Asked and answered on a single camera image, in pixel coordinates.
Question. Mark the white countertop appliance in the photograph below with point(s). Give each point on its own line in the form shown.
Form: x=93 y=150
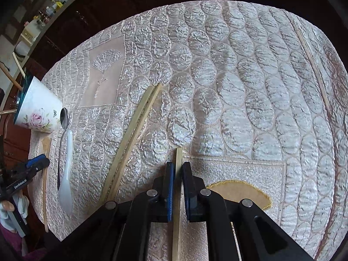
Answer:
x=20 y=49

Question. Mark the cream wall outlet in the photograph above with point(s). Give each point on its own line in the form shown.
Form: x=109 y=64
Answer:
x=27 y=34

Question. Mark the grey speckled countertop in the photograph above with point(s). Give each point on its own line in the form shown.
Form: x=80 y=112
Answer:
x=43 y=31

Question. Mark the person's left hand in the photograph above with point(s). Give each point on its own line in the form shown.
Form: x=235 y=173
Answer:
x=6 y=205

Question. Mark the clear glass jar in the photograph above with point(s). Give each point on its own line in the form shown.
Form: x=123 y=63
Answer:
x=49 y=10

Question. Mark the white floral mug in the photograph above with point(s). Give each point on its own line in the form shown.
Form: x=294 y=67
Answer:
x=40 y=103

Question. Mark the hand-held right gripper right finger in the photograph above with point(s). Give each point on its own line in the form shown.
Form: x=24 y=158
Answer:
x=187 y=195

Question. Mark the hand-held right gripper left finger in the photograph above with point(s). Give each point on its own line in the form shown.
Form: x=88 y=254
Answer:
x=170 y=195

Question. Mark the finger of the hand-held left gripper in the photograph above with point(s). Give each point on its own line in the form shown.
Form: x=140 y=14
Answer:
x=40 y=166
x=38 y=159

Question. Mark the white ceramic spoon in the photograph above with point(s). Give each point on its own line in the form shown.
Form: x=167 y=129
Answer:
x=66 y=190

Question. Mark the cream quilted tablecloth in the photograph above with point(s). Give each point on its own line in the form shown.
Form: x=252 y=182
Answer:
x=231 y=100

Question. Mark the dark wooden kitchen cabinets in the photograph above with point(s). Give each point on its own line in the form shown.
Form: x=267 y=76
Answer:
x=89 y=5

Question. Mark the small silver metal spoon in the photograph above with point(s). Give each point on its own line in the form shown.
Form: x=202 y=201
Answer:
x=64 y=118

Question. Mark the dark spice bottle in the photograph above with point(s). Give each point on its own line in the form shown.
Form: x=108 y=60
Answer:
x=42 y=15

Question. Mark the light wooden chopstick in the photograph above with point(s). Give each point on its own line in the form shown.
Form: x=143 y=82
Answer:
x=127 y=141
x=178 y=155
x=136 y=141
x=45 y=182
x=19 y=64
x=312 y=65

